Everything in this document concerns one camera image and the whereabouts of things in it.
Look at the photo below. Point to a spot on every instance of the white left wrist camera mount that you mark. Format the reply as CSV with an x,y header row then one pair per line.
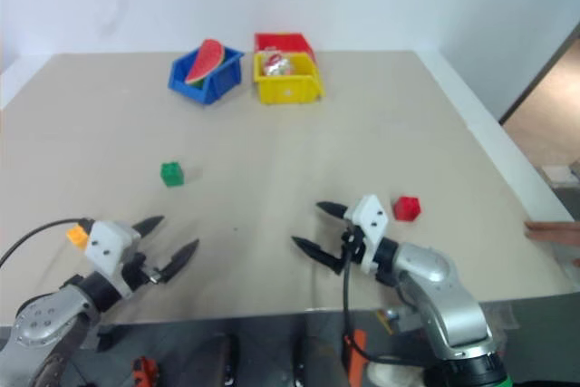
x,y
109,242

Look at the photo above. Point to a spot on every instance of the orange cube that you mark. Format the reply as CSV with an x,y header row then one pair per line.
x,y
77,237

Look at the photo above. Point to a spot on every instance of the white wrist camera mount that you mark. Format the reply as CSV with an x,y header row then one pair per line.
x,y
109,242
369,224

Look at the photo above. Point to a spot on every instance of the green cube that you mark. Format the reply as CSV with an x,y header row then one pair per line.
x,y
172,175

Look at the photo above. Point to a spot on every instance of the toy watermelon slice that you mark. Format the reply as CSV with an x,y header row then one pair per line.
x,y
206,63

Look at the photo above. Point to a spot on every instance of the red cube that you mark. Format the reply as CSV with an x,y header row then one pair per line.
x,y
405,209

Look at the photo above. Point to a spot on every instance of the bare person hand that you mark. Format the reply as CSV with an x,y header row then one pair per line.
x,y
555,230

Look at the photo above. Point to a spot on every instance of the yellow plastic bin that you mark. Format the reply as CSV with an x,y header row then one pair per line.
x,y
287,90

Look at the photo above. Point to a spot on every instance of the blue plastic bin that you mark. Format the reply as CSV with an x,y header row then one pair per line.
x,y
217,83

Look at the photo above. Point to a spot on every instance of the orange black object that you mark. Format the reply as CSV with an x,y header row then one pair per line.
x,y
145,371

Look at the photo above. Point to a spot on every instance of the grey table clamp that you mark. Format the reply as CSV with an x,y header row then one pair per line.
x,y
403,319

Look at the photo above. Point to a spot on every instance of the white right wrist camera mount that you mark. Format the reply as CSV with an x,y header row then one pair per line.
x,y
369,224

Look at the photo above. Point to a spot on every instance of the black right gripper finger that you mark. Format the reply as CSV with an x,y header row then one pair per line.
x,y
319,254
334,209

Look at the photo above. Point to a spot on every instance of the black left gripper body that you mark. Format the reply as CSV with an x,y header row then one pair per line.
x,y
135,271

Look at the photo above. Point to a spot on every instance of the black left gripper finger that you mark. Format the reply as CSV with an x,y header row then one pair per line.
x,y
179,260
149,225

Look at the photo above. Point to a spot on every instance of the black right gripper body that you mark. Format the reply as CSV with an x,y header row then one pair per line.
x,y
354,244

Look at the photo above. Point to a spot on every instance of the red plastic bin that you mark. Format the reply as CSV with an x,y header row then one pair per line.
x,y
283,41

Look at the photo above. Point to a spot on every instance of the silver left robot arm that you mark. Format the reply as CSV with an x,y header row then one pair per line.
x,y
41,319

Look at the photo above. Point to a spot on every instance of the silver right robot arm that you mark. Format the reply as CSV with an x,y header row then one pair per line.
x,y
435,278

